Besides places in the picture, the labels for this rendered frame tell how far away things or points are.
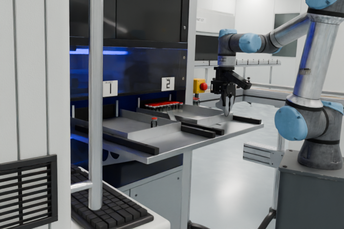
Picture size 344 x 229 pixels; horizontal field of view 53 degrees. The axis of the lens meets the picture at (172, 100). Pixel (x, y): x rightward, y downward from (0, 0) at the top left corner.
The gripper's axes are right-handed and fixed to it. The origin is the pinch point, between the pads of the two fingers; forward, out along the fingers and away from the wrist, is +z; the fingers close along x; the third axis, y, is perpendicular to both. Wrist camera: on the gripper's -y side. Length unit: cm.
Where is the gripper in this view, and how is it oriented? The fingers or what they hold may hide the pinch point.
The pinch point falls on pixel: (228, 114)
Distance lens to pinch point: 149.0
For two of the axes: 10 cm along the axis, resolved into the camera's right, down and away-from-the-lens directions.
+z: -0.3, 9.9, 1.4
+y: -7.5, -1.2, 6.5
